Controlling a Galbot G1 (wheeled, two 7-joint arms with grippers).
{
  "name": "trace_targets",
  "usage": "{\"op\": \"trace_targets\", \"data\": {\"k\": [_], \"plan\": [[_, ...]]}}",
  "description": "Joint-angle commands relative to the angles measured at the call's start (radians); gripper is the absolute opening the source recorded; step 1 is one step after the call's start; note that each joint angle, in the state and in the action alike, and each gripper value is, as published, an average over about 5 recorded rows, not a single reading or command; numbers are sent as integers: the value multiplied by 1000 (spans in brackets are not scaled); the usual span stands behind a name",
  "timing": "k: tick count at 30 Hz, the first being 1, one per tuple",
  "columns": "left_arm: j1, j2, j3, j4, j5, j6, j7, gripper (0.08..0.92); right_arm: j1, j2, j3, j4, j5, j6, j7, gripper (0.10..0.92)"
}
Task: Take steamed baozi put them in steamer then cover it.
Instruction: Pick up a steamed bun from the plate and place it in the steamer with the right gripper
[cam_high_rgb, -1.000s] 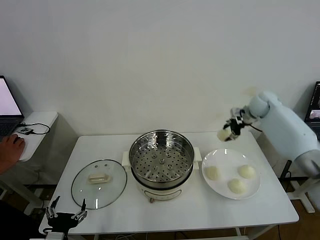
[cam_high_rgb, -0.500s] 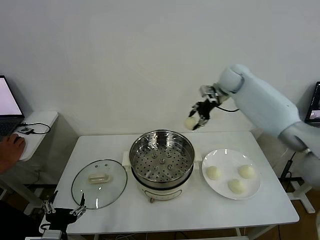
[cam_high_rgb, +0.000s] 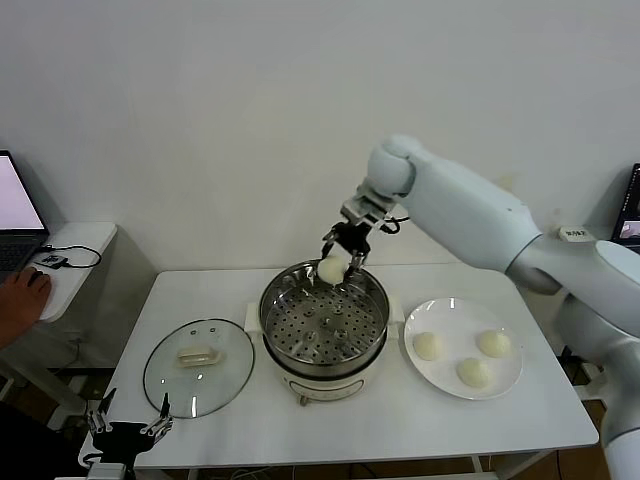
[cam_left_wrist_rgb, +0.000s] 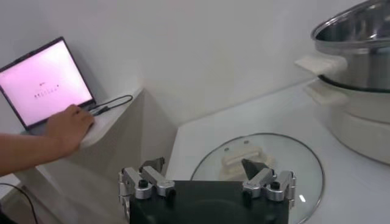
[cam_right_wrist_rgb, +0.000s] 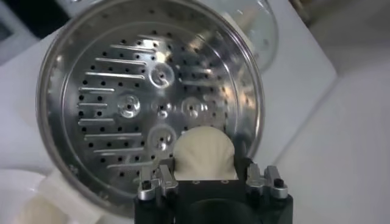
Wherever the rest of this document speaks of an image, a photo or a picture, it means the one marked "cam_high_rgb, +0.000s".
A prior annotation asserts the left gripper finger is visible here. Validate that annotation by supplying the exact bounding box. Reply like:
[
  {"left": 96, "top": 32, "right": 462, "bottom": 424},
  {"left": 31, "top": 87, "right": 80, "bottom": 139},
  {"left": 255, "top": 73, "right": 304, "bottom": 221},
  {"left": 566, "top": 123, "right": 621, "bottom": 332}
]
[
  {"left": 143, "top": 393, "right": 175, "bottom": 441},
  {"left": 87, "top": 389, "right": 117, "bottom": 432}
]

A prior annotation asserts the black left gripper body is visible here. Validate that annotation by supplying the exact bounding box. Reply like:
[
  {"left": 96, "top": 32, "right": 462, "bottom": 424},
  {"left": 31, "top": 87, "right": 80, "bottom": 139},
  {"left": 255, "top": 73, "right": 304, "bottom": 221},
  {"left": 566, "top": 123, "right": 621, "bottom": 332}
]
[{"left": 91, "top": 422, "right": 156, "bottom": 454}]

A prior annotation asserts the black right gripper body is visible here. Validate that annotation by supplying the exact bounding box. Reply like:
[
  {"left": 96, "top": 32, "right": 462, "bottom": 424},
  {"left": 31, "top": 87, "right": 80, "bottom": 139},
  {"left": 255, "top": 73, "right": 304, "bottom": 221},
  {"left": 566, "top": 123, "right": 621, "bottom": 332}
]
[{"left": 323, "top": 222, "right": 374, "bottom": 256}]

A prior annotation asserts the white steamed baozi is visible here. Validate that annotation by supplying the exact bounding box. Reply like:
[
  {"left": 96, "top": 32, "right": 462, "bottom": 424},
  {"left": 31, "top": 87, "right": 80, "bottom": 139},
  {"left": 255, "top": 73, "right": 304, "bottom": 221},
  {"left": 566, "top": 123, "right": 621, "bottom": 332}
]
[
  {"left": 477, "top": 329, "right": 512, "bottom": 359},
  {"left": 456, "top": 357, "right": 494, "bottom": 389},
  {"left": 317, "top": 254, "right": 347, "bottom": 285},
  {"left": 413, "top": 331, "right": 445, "bottom": 361}
]

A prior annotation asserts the round glass pot lid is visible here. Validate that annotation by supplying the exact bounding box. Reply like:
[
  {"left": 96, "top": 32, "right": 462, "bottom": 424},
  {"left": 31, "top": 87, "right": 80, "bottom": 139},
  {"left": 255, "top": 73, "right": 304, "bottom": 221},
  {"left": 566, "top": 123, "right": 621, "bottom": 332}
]
[{"left": 142, "top": 318, "right": 256, "bottom": 420}]

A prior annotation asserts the perforated stainless steamer basket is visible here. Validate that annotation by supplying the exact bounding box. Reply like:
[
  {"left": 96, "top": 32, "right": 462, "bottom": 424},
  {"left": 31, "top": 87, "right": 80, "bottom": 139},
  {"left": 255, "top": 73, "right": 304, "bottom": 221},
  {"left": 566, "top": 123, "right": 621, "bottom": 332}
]
[{"left": 258, "top": 258, "right": 390, "bottom": 375}]

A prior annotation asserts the person's bare hand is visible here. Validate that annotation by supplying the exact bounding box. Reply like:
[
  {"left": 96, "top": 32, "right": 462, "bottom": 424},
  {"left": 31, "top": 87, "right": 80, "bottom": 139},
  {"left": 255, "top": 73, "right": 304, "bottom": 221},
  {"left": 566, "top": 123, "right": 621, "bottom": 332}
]
[{"left": 0, "top": 267, "right": 53, "bottom": 351}]

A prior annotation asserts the cream electric cooker pot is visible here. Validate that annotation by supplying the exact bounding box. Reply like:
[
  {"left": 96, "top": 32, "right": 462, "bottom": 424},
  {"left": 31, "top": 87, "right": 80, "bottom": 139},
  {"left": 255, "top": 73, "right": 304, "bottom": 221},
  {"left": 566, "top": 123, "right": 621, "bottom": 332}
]
[{"left": 244, "top": 293, "right": 405, "bottom": 407}]

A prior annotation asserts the round white plate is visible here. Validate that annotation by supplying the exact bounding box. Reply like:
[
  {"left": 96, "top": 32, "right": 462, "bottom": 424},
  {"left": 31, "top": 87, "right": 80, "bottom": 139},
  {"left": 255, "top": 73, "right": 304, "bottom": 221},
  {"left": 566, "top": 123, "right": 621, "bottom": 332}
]
[{"left": 403, "top": 297, "right": 524, "bottom": 400}]

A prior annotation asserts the white side desk rounded corner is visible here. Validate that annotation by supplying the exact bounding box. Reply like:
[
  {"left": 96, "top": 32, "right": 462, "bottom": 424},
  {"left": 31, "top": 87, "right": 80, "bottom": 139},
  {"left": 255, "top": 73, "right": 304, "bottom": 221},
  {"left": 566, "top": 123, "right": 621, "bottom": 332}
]
[{"left": 0, "top": 222, "right": 120, "bottom": 426}]

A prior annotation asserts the black laptop with slim bezel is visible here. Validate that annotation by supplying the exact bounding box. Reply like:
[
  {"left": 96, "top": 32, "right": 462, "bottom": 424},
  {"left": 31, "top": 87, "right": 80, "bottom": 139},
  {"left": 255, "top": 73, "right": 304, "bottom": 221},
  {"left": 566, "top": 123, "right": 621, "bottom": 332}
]
[{"left": 0, "top": 149, "right": 51, "bottom": 286}]

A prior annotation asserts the white side desk with label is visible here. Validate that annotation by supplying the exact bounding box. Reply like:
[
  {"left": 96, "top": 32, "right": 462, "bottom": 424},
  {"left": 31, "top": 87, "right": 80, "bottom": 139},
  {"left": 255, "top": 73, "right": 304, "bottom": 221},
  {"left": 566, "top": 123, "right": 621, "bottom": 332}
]
[{"left": 557, "top": 225, "right": 609, "bottom": 401}]

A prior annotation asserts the black laptop with dark screen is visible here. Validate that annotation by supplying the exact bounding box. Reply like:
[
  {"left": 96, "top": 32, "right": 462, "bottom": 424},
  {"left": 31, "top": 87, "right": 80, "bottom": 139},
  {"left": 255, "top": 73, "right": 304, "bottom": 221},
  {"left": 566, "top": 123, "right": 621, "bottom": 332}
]
[{"left": 612, "top": 163, "right": 640, "bottom": 246}]

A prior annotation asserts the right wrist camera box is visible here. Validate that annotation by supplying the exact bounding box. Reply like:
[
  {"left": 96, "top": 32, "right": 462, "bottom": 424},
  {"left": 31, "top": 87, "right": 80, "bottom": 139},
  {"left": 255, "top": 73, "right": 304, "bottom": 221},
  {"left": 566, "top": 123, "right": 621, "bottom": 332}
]
[{"left": 342, "top": 185, "right": 401, "bottom": 229}]

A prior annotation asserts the thin black hub cable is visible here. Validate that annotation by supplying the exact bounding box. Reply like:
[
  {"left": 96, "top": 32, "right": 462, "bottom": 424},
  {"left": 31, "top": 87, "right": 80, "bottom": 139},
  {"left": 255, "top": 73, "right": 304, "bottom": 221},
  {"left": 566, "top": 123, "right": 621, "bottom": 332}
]
[{"left": 39, "top": 244, "right": 104, "bottom": 271}]

